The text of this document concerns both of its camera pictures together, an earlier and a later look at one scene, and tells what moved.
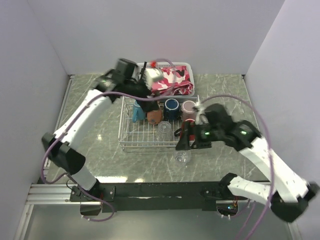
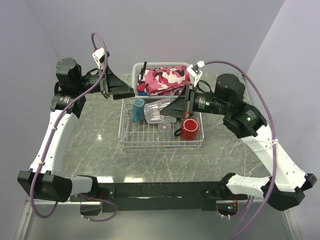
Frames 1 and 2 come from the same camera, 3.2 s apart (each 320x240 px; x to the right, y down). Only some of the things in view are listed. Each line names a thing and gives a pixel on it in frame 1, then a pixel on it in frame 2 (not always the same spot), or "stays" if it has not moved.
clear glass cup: (164, 131) stays
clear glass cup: (181, 158) to (152, 112)
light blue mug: (138, 113) stays
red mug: (192, 135) stays
